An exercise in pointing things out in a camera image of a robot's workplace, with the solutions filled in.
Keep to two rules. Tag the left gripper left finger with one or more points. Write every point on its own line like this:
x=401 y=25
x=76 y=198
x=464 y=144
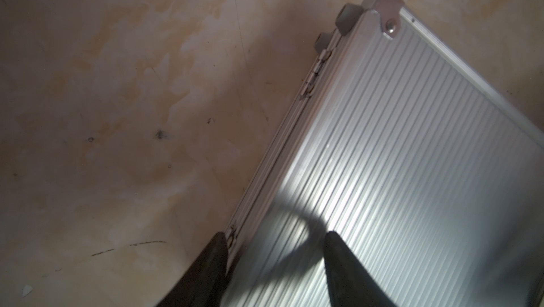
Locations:
x=204 y=282

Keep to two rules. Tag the aluminium poker set case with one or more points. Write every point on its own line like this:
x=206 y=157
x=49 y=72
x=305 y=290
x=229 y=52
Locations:
x=432 y=179

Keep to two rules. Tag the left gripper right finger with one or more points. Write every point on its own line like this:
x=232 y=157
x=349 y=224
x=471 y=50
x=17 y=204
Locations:
x=348 y=282

